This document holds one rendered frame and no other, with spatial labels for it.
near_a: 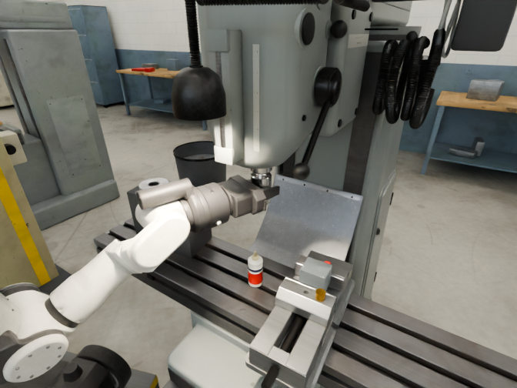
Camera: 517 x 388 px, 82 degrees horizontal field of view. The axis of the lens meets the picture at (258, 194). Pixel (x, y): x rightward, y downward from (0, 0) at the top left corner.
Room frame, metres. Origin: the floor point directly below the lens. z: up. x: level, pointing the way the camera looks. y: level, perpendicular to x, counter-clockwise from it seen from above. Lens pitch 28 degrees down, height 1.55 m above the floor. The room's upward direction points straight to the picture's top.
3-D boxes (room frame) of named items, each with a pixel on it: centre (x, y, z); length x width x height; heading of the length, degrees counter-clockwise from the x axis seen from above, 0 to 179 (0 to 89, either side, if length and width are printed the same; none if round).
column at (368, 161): (1.13, -0.33, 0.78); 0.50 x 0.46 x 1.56; 148
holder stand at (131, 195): (0.82, 0.28, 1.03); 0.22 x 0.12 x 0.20; 65
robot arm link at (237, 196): (0.55, 0.07, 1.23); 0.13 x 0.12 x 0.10; 37
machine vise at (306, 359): (0.50, -0.12, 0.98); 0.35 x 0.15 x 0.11; 150
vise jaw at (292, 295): (0.48, -0.11, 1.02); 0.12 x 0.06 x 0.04; 60
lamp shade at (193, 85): (0.42, 0.08, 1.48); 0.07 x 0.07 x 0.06
